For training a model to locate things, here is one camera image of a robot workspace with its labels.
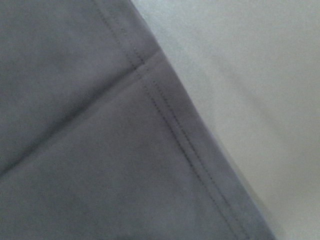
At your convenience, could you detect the brown t-shirt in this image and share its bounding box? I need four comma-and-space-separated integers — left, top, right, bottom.
0, 0, 274, 240

